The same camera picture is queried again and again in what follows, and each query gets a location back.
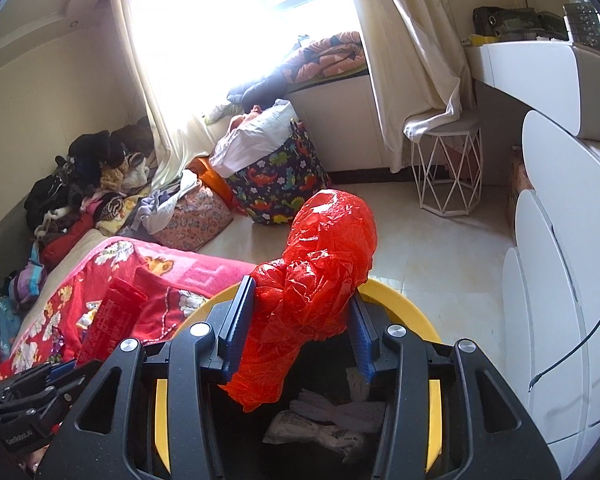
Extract white foam net bundle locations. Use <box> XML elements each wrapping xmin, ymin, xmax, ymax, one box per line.
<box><xmin>345</xmin><ymin>366</ymin><xmax>376</xmax><ymax>402</ymax></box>

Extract dinosaur print laundry bag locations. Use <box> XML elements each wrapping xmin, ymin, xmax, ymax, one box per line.
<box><xmin>224</xmin><ymin>120</ymin><xmax>332</xmax><ymax>227</ymax></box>

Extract short red packet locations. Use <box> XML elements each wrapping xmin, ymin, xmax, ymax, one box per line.
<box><xmin>76</xmin><ymin>276</ymin><xmax>152</xmax><ymax>369</ymax></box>

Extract white wire stool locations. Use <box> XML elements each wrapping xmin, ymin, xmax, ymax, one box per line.
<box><xmin>412</xmin><ymin>112</ymin><xmax>484</xmax><ymax>218</ymax></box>

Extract white foam fruit net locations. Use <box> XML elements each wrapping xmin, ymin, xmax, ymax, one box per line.
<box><xmin>289</xmin><ymin>387</ymin><xmax>388</xmax><ymax>429</ymax></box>

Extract orange bag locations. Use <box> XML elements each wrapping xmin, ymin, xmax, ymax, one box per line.
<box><xmin>187</xmin><ymin>156</ymin><xmax>239</xmax><ymax>212</ymax></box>

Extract black cable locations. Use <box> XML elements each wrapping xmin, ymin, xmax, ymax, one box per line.
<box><xmin>527</xmin><ymin>280</ymin><xmax>600</xmax><ymax>392</ymax></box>

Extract pile of dark clothes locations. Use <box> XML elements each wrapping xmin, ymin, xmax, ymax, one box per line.
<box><xmin>24</xmin><ymin>117</ymin><xmax>157</xmax><ymax>242</ymax></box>

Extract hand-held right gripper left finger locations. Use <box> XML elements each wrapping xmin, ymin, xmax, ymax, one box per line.
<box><xmin>35</xmin><ymin>275</ymin><xmax>258</xmax><ymax>480</ymax></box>

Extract window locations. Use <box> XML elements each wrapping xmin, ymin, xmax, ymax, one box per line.
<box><xmin>130</xmin><ymin>0</ymin><xmax>362</xmax><ymax>112</ymax></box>

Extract dark jacket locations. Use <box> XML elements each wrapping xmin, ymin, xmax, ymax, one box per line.
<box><xmin>227</xmin><ymin>67</ymin><xmax>294</xmax><ymax>109</ymax></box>

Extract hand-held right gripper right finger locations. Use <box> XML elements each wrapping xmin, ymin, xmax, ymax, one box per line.
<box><xmin>350</xmin><ymin>292</ymin><xmax>563</xmax><ymax>480</ymax></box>

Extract white orange plastic wrapper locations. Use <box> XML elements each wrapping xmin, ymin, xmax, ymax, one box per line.
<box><xmin>262</xmin><ymin>409</ymin><xmax>369</xmax><ymax>464</ymax></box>

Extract cream curtain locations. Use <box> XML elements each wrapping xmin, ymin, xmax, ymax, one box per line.
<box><xmin>107</xmin><ymin>0</ymin><xmax>232</xmax><ymax>187</ymax></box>
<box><xmin>340</xmin><ymin>0</ymin><xmax>477</xmax><ymax>174</ymax></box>

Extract lavender white clothes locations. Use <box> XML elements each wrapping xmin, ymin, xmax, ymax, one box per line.
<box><xmin>129</xmin><ymin>170</ymin><xmax>202</xmax><ymax>234</ymax></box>

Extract grey headboard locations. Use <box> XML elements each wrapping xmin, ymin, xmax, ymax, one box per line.
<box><xmin>0</xmin><ymin>199</ymin><xmax>37</xmax><ymax>292</ymax></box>

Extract pink patterned storage bag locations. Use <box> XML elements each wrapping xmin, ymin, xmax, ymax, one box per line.
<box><xmin>152</xmin><ymin>187</ymin><xmax>234</xmax><ymax>252</ymax></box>

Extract red folded cloth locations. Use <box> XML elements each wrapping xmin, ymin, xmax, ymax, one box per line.
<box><xmin>40</xmin><ymin>215</ymin><xmax>97</xmax><ymax>267</ymax></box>

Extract red floral blanket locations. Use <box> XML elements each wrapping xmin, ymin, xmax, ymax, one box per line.
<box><xmin>0</xmin><ymin>237</ymin><xmax>257</xmax><ymax>387</ymax></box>

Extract blue purple cloth bundle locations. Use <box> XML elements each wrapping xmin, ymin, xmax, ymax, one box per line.
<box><xmin>0</xmin><ymin>240</ymin><xmax>49</xmax><ymax>357</ymax></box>

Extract yellow trash bin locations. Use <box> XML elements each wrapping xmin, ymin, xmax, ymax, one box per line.
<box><xmin>152</xmin><ymin>278</ymin><xmax>443</xmax><ymax>480</ymax></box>

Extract white window bench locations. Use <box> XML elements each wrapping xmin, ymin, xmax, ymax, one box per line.
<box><xmin>284</xmin><ymin>72</ymin><xmax>412</xmax><ymax>174</ymax></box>

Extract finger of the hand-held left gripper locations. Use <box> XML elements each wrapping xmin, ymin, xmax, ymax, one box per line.
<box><xmin>10</xmin><ymin>357</ymin><xmax>100</xmax><ymax>397</ymax></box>
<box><xmin>0</xmin><ymin>389</ymin><xmax>83</xmax><ymax>425</ymax></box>

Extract orange patterned quilt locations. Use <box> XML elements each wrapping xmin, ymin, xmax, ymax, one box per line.
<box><xmin>279</xmin><ymin>30</ymin><xmax>369</xmax><ymax>84</ymax></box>

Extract white dresser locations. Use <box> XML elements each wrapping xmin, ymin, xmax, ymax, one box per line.
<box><xmin>467</xmin><ymin>40</ymin><xmax>600</xmax><ymax>467</ymax></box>

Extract cardboard box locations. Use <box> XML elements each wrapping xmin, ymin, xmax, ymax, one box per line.
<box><xmin>507</xmin><ymin>152</ymin><xmax>537</xmax><ymax>207</ymax></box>

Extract red plastic bag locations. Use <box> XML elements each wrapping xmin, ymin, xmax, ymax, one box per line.
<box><xmin>220</xmin><ymin>189</ymin><xmax>379</xmax><ymax>414</ymax></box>

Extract camouflage bag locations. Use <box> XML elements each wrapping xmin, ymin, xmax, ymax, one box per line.
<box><xmin>472</xmin><ymin>6</ymin><xmax>544</xmax><ymax>42</ymax></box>

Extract clear plastic organizer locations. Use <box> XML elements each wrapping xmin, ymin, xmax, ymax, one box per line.
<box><xmin>562</xmin><ymin>2</ymin><xmax>600</xmax><ymax>52</ymax></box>

